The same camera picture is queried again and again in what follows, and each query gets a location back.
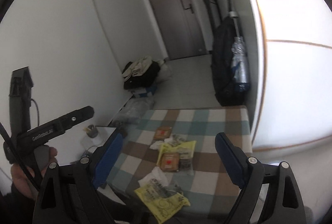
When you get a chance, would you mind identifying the small printed wrapper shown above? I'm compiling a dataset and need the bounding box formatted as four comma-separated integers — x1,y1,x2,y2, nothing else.
170,134,186,146

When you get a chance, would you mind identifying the yellow noodle wrapper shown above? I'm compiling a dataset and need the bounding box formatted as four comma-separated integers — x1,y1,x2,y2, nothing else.
134,179,191,223
156,141,196,166

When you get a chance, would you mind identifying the person's left hand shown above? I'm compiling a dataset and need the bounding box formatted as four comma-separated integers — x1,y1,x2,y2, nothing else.
11,146,58,200

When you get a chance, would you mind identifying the grey cup with sticks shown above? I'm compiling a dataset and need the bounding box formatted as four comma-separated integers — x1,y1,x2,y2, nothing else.
83,125,99,138

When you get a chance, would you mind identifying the checkered blue brown tablecloth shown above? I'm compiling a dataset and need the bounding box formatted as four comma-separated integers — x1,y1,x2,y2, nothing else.
106,106,254,221

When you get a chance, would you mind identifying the brown heart packet near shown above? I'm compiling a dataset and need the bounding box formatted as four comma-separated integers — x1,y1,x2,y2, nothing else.
160,153,179,172

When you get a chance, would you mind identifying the brown heart packet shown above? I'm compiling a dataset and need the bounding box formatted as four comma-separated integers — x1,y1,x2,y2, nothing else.
153,126,172,140
160,153,179,172

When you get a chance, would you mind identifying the black hanging bag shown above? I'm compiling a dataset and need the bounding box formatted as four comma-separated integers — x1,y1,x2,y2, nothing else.
211,17,245,106

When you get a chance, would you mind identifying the grey plastic parcel bag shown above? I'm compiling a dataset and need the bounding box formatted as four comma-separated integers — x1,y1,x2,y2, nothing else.
111,97,154,126

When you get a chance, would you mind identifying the brown heart packet far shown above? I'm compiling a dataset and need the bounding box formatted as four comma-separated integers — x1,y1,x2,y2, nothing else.
153,126,172,140

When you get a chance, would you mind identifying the silver folded umbrella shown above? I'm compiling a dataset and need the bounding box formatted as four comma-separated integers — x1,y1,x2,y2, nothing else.
229,11,250,92

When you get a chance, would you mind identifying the blue white cardboard box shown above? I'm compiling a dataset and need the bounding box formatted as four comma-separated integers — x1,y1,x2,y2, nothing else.
131,84,157,98

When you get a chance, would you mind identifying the pile of clothes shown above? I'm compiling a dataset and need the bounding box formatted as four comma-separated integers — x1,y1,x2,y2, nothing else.
122,56,160,90

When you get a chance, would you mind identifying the white plastic bag by clothes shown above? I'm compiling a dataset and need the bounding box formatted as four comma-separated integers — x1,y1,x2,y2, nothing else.
155,60,172,83

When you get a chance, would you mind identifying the grey door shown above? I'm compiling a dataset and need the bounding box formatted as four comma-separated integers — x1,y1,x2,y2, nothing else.
149,0,206,60

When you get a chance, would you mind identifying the black wall device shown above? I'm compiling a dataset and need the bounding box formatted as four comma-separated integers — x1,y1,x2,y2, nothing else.
9,67,34,136

